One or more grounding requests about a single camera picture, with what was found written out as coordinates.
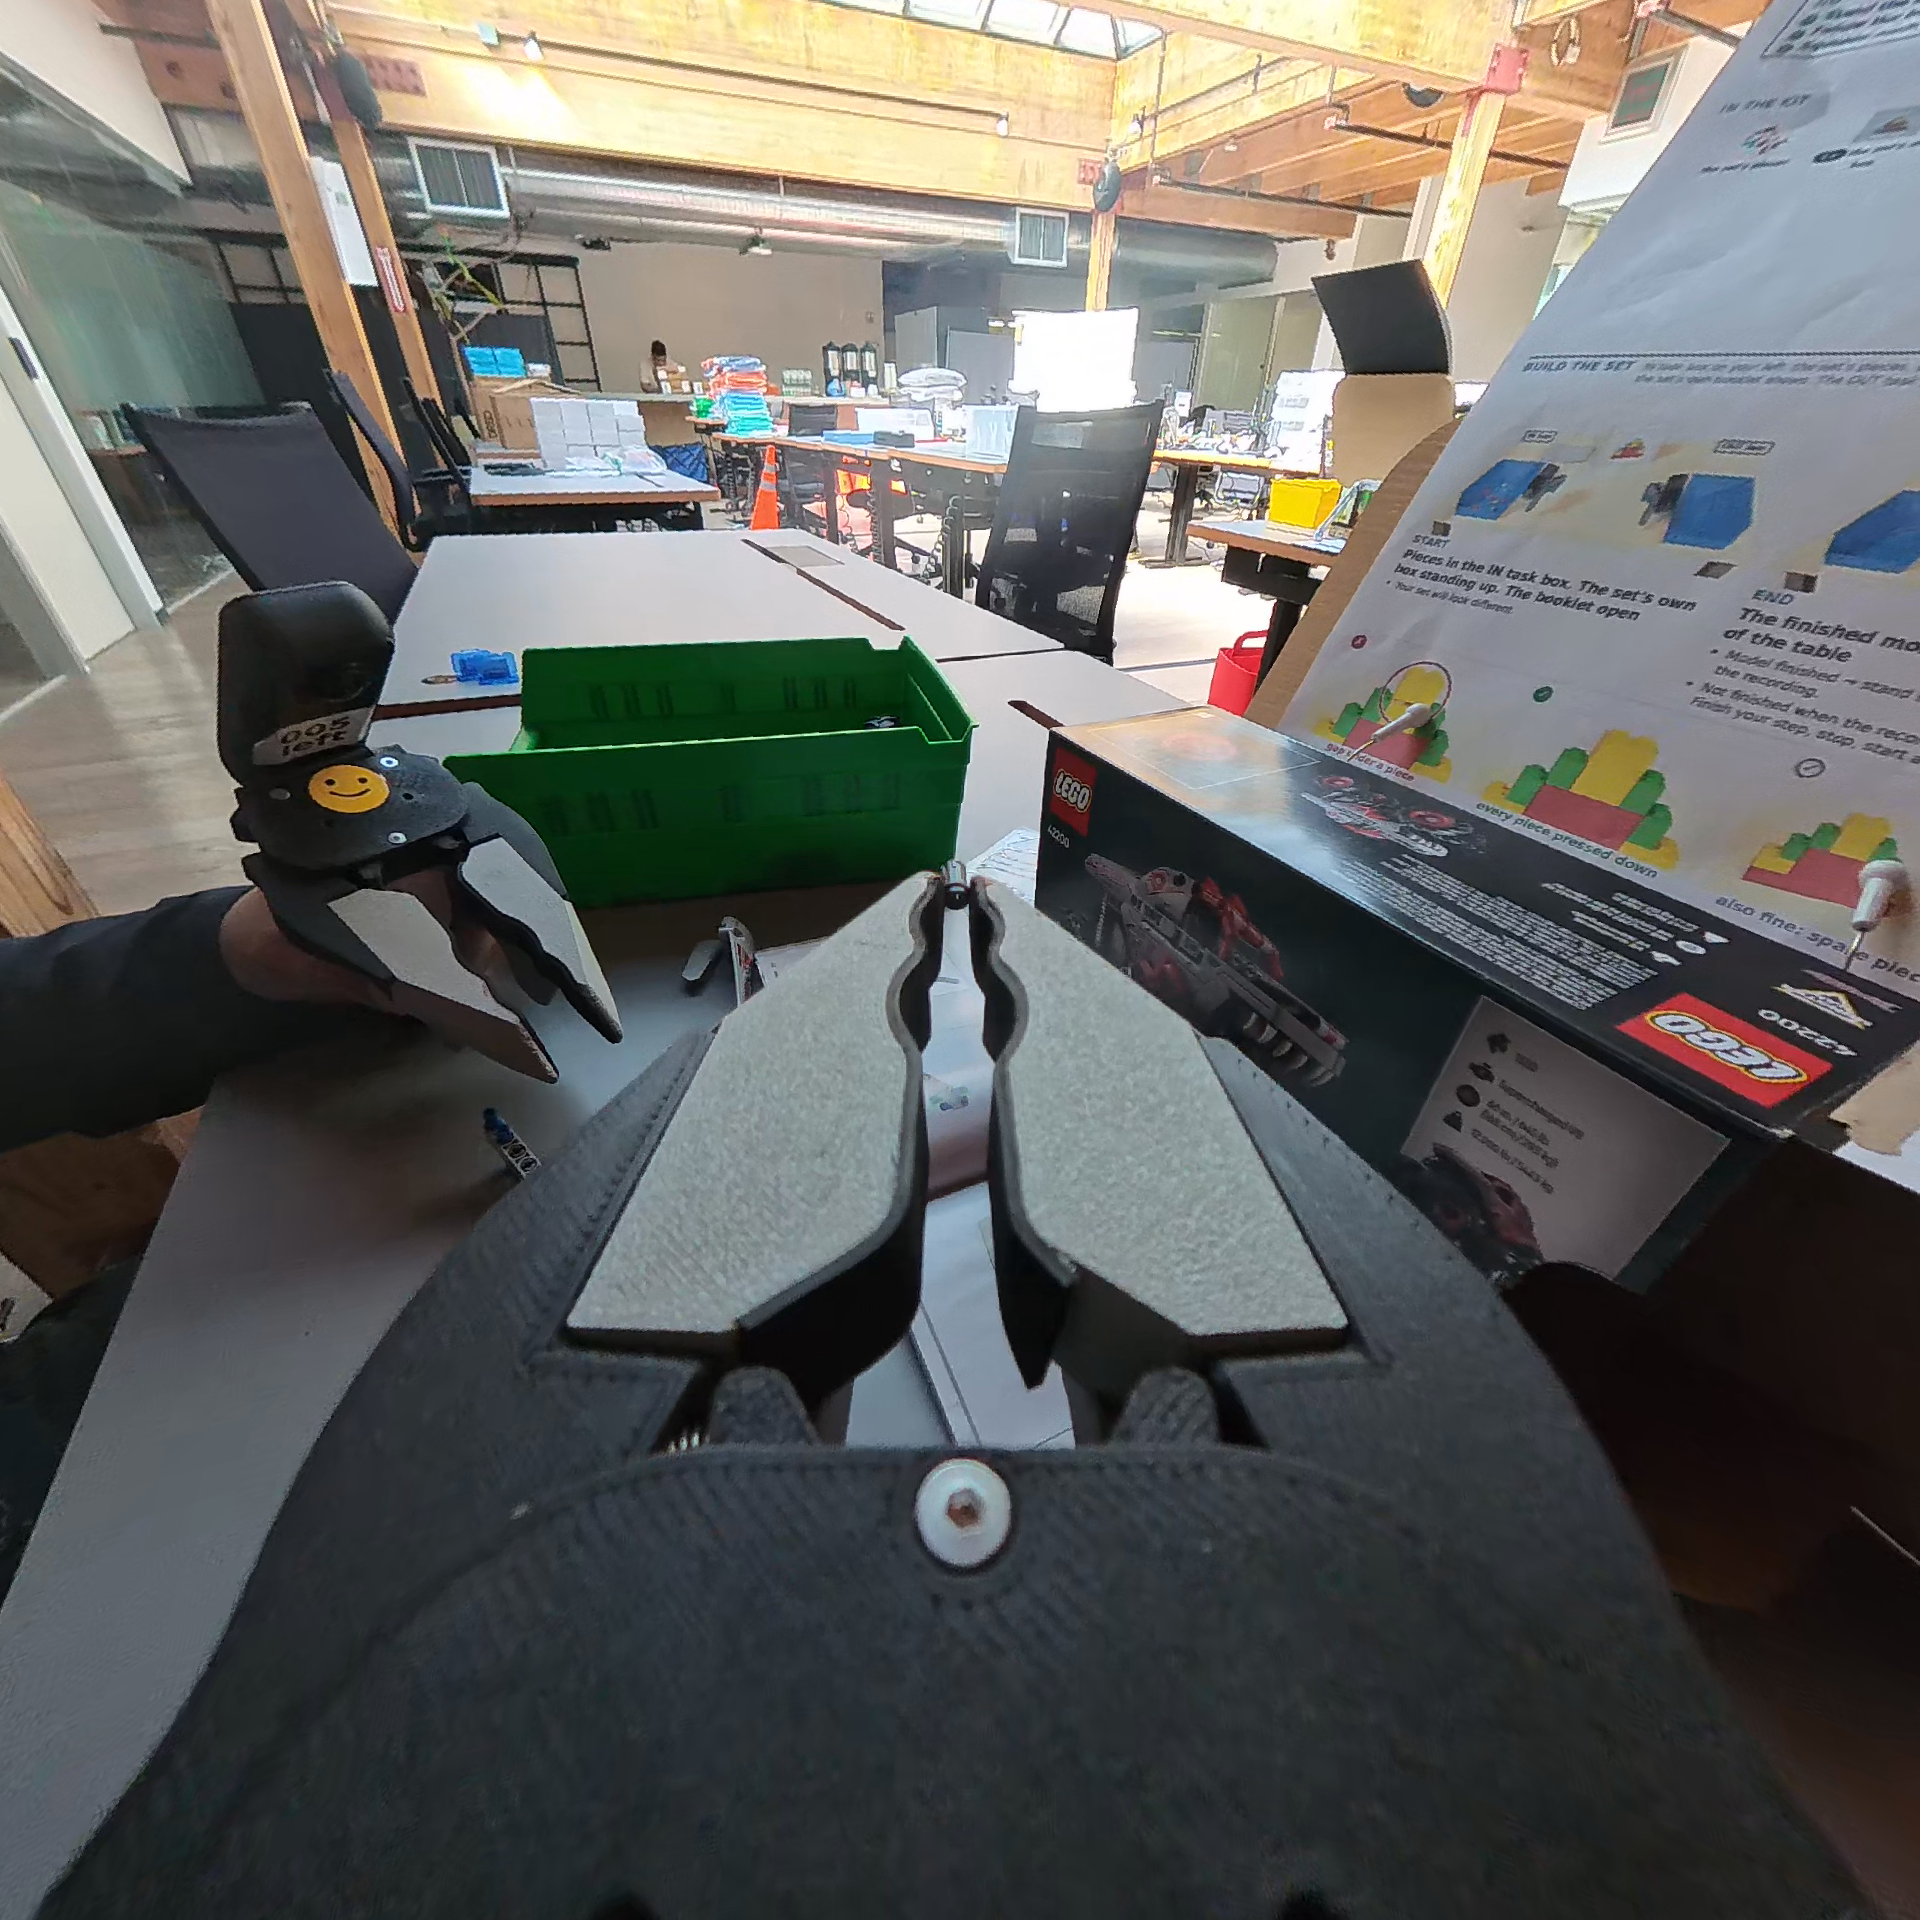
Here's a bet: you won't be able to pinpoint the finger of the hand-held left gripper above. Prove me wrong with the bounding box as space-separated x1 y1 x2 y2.
449 785 626 1047
281 881 561 1086

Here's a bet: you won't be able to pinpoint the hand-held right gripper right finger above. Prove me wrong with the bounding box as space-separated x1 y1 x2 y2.
966 873 1353 1391

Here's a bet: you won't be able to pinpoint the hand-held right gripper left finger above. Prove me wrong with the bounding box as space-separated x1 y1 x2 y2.
563 873 947 1407

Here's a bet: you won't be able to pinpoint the person's left forearm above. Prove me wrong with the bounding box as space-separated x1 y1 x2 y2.
0 884 250 1156

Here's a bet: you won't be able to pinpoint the black lego set box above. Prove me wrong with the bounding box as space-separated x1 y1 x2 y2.
1035 703 1920 1291

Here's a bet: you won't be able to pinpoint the person's left hand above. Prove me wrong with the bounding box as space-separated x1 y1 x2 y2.
220 884 442 1029

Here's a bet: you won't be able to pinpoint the black mesh office chair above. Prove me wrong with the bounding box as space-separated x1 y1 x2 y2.
976 403 1165 665
118 403 424 624
322 367 485 549

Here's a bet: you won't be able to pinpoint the green plastic bin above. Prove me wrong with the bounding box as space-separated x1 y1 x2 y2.
446 637 976 910

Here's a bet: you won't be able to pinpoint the grey office desk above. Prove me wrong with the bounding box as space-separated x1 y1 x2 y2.
468 464 722 536

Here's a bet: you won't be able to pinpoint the stack of white boxes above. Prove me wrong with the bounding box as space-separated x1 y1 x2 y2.
528 398 662 476

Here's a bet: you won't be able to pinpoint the long office desk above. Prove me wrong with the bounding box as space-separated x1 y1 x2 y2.
717 427 1025 601

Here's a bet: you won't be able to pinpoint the person's dark trousers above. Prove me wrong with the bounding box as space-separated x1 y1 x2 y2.
0 1259 153 1593

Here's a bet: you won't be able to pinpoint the white screen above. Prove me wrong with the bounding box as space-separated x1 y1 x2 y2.
1013 307 1144 408

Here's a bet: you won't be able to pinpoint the open cardboard box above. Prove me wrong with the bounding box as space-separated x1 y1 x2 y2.
1309 257 1461 489

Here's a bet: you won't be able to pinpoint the white printed instruction poster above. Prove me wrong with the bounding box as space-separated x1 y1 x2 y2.
1276 0 1920 999

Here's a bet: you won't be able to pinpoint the wall air vent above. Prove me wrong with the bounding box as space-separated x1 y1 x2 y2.
404 136 512 222

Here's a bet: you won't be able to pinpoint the metal air duct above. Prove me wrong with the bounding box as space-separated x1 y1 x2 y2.
502 164 1277 289

